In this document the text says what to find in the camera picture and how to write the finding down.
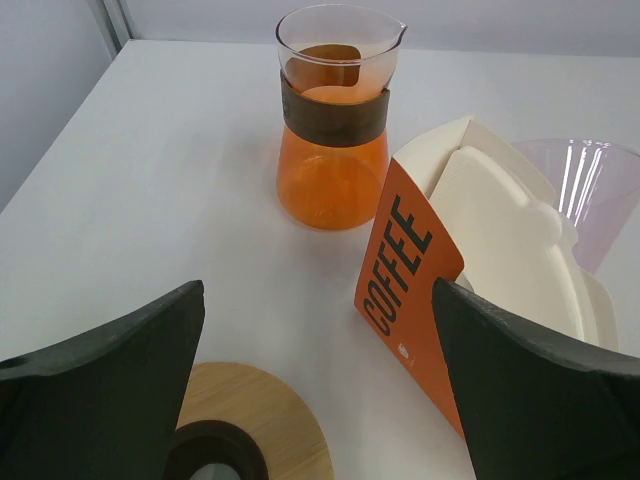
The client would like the orange glass coffee carafe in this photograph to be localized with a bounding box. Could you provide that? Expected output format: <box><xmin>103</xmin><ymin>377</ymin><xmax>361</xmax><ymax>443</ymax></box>
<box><xmin>275</xmin><ymin>4</ymin><xmax>407</xmax><ymax>230</ymax></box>

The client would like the aluminium frame post left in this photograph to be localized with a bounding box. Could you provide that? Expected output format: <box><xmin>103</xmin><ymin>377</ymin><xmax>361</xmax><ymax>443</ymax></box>
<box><xmin>97</xmin><ymin>0</ymin><xmax>136</xmax><ymax>56</ymax></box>

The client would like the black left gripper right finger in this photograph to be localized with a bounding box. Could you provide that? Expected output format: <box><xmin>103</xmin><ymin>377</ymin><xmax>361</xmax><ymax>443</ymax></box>
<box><xmin>432</xmin><ymin>279</ymin><xmax>639</xmax><ymax>479</ymax></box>

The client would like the clear pink glass dripper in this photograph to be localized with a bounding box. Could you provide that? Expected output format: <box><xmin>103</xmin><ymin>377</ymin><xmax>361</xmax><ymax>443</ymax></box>
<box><xmin>514</xmin><ymin>139</ymin><xmax>639</xmax><ymax>273</ymax></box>

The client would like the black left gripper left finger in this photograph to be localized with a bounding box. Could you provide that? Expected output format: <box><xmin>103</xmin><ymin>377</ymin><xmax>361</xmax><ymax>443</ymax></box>
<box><xmin>1</xmin><ymin>280</ymin><xmax>205</xmax><ymax>479</ymax></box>

